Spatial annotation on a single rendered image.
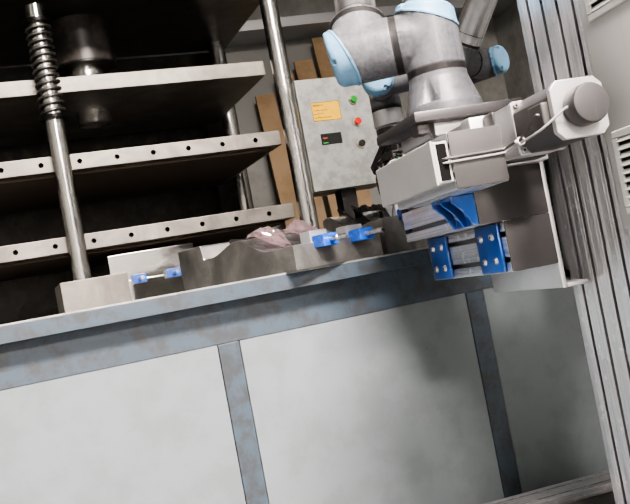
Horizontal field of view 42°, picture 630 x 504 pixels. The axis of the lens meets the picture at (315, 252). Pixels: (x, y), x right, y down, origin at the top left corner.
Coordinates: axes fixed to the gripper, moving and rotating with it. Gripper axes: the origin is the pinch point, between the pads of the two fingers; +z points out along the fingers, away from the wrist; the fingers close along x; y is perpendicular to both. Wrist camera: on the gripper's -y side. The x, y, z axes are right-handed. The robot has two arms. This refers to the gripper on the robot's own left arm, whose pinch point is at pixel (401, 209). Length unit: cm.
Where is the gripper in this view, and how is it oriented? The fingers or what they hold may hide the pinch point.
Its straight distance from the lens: 206.0
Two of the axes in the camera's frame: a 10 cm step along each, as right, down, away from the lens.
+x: 9.2, -1.6, 3.6
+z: 1.8, 9.8, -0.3
